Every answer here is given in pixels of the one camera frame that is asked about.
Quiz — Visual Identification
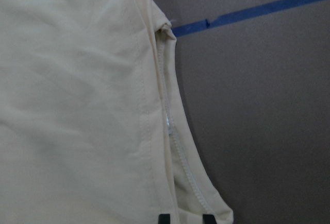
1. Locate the cream long-sleeve graphic shirt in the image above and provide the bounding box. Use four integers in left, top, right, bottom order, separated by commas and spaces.
1, 0, 234, 223

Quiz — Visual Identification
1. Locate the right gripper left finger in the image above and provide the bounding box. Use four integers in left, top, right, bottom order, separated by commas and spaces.
158, 214, 171, 224

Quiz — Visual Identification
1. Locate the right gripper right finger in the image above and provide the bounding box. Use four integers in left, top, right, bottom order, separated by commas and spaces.
202, 214, 216, 224

